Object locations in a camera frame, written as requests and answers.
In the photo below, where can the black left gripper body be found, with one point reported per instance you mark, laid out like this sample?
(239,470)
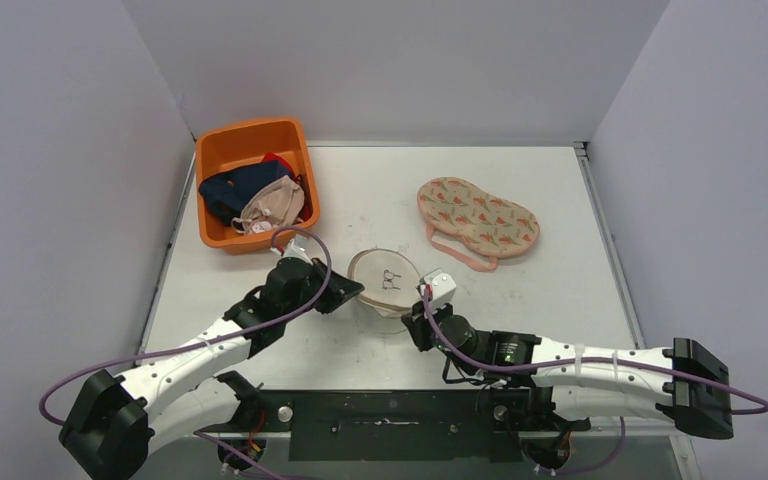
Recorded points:
(316,283)

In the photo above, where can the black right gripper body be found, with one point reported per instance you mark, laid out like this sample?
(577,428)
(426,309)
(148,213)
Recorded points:
(417,318)

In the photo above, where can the red garment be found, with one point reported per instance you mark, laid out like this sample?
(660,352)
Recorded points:
(278,160)

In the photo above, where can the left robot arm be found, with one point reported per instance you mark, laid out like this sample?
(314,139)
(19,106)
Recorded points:
(118,421)

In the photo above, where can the orange plastic bin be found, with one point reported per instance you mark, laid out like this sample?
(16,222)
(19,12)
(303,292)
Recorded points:
(242,144)

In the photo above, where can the carrot print bra case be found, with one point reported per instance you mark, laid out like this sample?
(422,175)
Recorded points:
(473,226)

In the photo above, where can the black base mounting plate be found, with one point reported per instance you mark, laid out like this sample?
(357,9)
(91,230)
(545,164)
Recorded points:
(407,425)

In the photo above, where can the white mesh laundry bag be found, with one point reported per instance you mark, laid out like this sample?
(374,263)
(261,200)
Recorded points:
(390,282)

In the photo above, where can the navy blue garment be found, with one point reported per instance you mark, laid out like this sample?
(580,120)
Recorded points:
(227,193)

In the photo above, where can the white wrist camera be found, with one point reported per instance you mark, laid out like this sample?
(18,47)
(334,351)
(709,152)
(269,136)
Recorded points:
(438,288)
(296,249)

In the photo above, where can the beige bra in bin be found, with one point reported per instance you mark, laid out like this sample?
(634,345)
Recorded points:
(277,205)

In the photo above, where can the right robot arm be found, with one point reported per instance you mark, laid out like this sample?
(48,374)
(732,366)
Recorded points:
(683,384)

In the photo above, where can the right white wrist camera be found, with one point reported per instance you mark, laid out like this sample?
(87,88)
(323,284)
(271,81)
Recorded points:
(438,288)

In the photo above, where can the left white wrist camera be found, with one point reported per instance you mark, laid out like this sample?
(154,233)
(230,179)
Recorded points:
(296,249)

